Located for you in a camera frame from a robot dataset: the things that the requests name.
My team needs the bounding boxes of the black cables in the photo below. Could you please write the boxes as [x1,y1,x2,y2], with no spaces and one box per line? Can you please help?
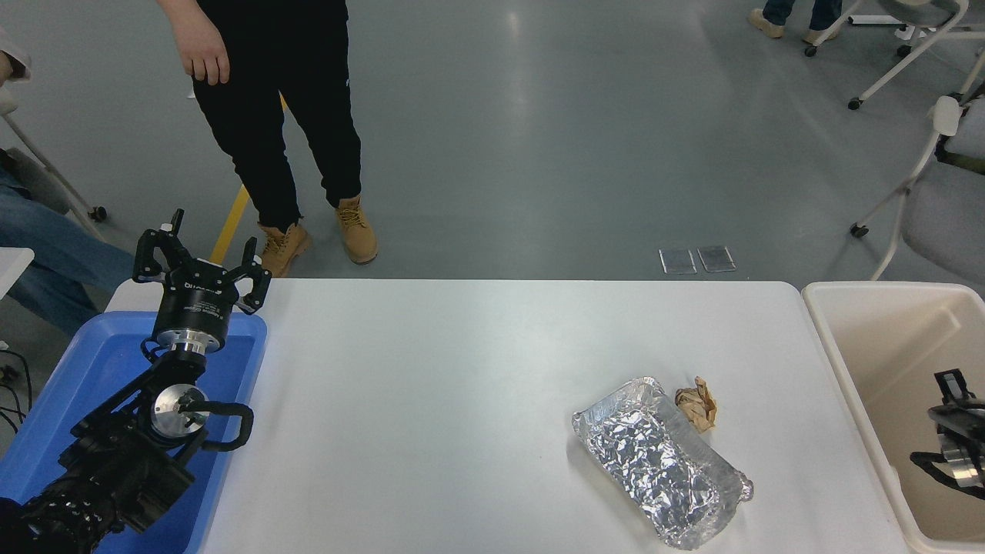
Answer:
[0,350,33,436]

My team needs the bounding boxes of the standing person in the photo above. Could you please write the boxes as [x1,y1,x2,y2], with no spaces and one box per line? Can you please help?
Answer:
[158,0,379,278]

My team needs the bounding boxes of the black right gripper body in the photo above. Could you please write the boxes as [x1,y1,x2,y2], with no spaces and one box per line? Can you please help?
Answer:
[927,403,985,436]

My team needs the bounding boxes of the small white table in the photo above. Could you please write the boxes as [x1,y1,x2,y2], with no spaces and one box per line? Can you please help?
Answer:
[0,246,35,299]

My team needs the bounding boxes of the crumpled tan paper ball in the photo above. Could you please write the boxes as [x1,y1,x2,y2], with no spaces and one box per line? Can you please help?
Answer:
[676,376,716,434]

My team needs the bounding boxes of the white leg caster chair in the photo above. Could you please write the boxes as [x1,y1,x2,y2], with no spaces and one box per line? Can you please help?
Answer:
[0,81,109,239]

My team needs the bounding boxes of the large pale bin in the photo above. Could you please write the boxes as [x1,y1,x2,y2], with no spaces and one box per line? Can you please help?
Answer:
[802,281,985,554]

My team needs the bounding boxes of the blue plastic tray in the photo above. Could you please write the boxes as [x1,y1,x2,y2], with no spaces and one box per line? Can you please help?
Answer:
[0,311,269,554]

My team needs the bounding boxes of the white frame wheeled chair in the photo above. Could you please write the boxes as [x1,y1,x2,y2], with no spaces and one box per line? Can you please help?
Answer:
[804,0,985,111]

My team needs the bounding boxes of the crumpled foil tray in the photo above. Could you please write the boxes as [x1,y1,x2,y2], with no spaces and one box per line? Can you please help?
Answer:
[572,377,755,552]

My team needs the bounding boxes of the seated person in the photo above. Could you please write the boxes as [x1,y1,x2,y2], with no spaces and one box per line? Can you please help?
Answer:
[0,27,141,339]

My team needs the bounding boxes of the walking person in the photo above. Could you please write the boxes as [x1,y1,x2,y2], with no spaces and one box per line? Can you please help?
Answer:
[749,0,843,45]

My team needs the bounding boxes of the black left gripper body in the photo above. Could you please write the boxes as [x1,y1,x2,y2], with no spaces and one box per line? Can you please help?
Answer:
[152,259,249,345]

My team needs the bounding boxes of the person's right hand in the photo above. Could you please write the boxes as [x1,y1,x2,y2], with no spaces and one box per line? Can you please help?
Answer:
[177,15,231,86]

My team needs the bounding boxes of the grey seat wheeled chair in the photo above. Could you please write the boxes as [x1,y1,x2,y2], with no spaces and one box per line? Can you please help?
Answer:
[850,96,985,292]

